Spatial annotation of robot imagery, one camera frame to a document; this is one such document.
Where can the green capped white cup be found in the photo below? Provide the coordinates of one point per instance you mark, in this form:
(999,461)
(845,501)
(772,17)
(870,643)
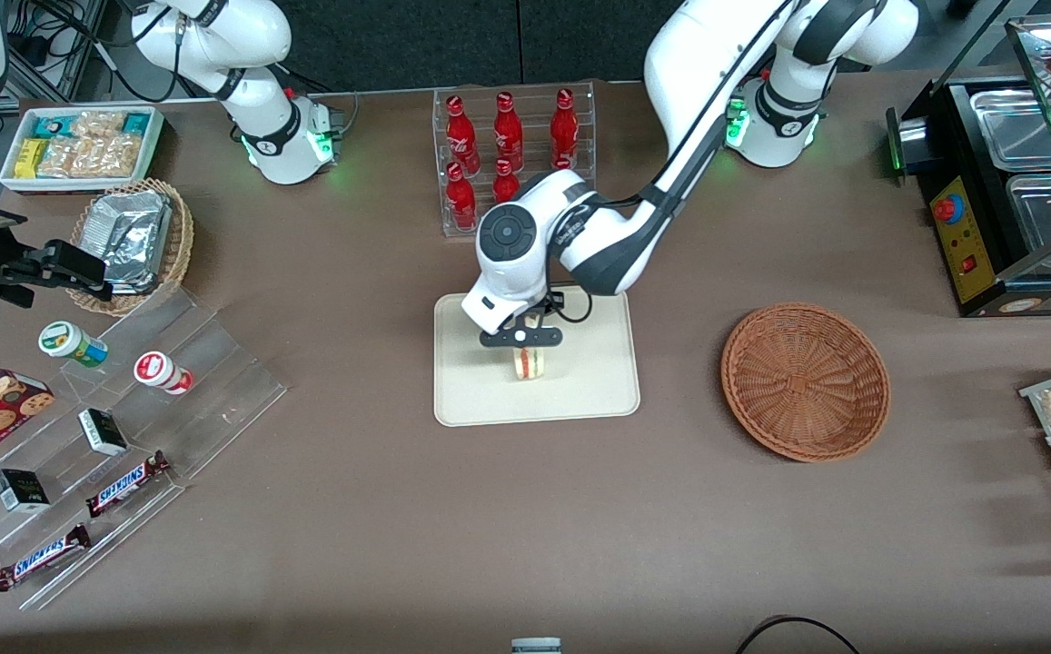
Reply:
(66,341)

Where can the clear acrylic stepped display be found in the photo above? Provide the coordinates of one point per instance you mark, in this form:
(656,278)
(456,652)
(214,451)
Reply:
(216,372)

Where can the small black box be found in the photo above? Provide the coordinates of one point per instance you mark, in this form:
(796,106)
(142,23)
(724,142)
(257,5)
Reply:
(103,432)
(21,490)

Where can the yellow snack packet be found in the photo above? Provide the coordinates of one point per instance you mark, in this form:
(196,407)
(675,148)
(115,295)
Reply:
(31,159)

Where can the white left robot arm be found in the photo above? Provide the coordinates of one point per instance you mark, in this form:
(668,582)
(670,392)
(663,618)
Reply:
(698,73)

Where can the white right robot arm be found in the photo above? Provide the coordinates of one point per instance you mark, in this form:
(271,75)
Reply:
(252,100)

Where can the cream plastic serving tray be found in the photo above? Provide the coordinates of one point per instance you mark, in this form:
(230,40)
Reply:
(589,372)

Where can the teal snack packet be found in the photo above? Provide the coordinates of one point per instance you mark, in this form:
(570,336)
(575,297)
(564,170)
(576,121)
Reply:
(136,123)
(53,126)

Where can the clear bag of crackers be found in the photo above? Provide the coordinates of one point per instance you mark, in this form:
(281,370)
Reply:
(62,159)
(114,154)
(98,123)

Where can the red capped white cup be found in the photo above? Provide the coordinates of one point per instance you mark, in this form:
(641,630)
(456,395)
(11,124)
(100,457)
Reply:
(157,370)

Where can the brown snickers bar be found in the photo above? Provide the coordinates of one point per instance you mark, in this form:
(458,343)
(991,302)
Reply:
(42,558)
(125,483)

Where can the silver foil pack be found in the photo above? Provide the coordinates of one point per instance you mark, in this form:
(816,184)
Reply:
(125,232)
(139,280)

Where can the triangular sandwich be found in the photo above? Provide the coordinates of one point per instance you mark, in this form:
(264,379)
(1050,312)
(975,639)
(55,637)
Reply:
(530,366)

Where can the white rectangular snack bin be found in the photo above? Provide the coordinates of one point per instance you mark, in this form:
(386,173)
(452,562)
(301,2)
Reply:
(7,182)

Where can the small grey white object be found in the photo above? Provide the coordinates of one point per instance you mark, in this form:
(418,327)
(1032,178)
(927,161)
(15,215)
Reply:
(536,646)

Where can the clear acrylic bottle rack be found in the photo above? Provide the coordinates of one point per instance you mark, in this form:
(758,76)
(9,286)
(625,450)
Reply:
(452,232)

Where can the small brown wicker basket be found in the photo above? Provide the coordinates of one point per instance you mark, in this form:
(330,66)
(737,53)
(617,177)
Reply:
(182,236)

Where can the black food warmer cabinet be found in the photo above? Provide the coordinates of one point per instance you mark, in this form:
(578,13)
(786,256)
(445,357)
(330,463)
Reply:
(970,263)

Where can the red cola bottle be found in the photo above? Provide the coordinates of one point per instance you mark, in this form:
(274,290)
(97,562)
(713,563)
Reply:
(461,200)
(505,186)
(461,136)
(508,132)
(564,127)
(563,164)

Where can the large brown wicker basket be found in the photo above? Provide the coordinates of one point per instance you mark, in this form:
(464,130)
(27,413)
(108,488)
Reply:
(807,381)

